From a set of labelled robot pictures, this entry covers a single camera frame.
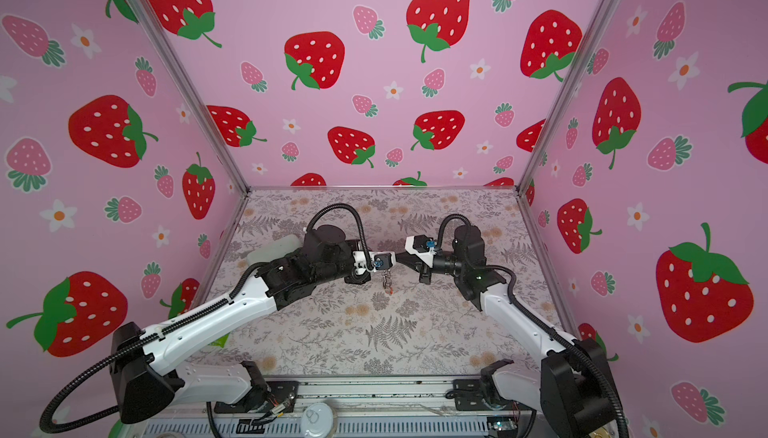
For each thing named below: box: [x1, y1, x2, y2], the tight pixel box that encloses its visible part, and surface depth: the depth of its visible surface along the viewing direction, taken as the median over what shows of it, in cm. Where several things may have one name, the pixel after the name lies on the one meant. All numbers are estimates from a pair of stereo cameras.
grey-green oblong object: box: [246, 234, 303, 266], surface depth 101 cm
